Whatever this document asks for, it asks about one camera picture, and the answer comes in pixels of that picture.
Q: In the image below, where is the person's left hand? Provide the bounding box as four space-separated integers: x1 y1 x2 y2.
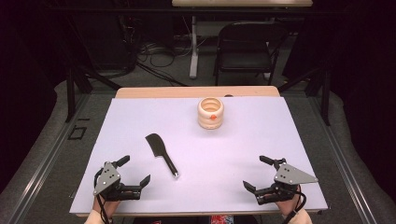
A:
92 195 121 217

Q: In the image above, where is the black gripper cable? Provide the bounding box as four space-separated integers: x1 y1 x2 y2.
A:
287 189 308 224
92 167 114 224

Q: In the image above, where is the black metal frame stand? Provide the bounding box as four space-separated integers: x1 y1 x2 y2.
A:
64 65 123 124
277 65 332 127

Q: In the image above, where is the black spatula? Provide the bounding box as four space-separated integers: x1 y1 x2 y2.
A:
145 133 180 179

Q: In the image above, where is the cream ribbed knife holder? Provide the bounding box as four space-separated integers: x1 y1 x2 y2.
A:
196 96 225 131

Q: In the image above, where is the person's right hand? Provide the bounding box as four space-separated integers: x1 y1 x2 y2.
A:
275 185 303 218

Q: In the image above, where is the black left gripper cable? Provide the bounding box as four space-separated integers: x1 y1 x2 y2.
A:
92 167 114 224

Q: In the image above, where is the grey metal floor rail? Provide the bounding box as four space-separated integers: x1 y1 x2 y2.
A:
307 92 379 224
5 92 92 224

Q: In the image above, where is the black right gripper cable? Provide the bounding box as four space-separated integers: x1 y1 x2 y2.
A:
287 189 308 224

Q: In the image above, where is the bundle of floor cables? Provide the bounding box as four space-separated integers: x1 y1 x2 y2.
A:
135 38 191 88

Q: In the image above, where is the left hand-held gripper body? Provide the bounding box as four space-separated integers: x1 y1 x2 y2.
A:
92 161 142 202

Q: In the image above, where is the black folding chair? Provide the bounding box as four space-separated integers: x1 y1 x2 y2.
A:
213 21 290 87

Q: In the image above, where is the white table mat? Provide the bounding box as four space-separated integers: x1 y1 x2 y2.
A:
68 95 329 216

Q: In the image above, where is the red patterned cloth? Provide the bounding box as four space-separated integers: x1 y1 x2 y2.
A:
210 215 234 224

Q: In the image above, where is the white-legged desk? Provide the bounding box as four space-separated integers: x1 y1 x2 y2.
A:
171 0 314 80

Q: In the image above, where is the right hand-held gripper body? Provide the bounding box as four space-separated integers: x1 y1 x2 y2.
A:
254 163 319 206

